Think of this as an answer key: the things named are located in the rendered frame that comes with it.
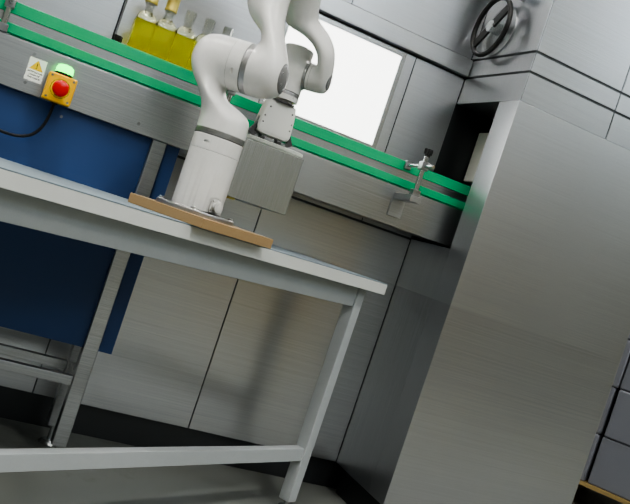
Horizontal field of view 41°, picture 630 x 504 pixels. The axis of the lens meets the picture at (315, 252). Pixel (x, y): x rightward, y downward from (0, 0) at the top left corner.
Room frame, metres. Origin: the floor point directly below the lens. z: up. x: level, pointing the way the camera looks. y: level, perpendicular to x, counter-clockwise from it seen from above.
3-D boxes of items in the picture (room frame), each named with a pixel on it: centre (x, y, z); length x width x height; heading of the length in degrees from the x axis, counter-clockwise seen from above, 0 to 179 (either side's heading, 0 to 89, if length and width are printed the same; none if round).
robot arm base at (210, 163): (2.01, 0.30, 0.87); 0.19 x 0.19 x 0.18
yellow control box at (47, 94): (2.15, 0.74, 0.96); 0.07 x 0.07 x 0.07; 22
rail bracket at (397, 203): (2.61, -0.22, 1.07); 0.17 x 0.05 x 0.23; 22
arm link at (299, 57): (2.37, 0.22, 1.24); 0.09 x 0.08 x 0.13; 78
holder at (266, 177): (2.35, 0.24, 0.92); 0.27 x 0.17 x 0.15; 22
